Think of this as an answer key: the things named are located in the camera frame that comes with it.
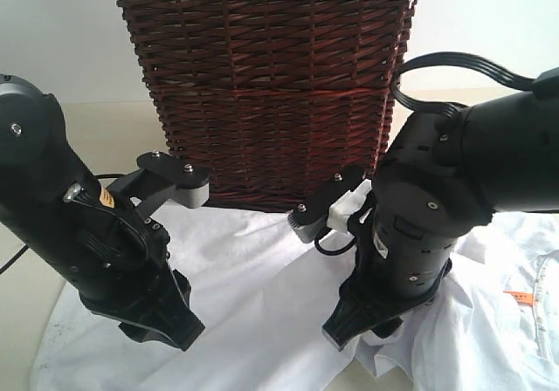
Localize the white t-shirt with red lettering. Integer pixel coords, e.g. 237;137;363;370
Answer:
31;202;558;390

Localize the dark brown wicker basket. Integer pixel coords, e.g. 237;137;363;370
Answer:
117;0;415;212

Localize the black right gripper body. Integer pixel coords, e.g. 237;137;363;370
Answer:
338;216;454;321

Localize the black right camera cable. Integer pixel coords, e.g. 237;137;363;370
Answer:
313;227;357;257

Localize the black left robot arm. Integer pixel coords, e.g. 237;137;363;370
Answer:
1;75;210;350

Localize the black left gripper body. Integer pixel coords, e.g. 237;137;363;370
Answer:
80;220;191;343

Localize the black right arm ribbon cable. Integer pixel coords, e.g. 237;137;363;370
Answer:
391;51;559;121

